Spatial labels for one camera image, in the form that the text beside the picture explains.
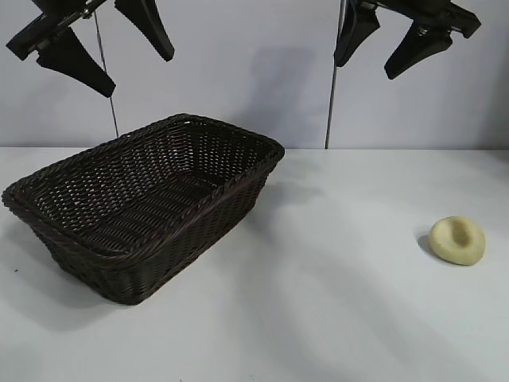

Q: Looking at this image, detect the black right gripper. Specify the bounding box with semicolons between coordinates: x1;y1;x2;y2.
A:
335;0;482;80

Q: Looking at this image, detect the pale yellow egg yolk pastry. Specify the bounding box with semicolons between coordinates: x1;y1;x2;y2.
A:
429;215;487;267

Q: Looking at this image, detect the dark brown wicker basket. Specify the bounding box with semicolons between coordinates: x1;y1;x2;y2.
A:
2;113;286;306

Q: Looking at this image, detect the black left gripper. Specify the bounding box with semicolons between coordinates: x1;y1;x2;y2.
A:
5;0;176;99

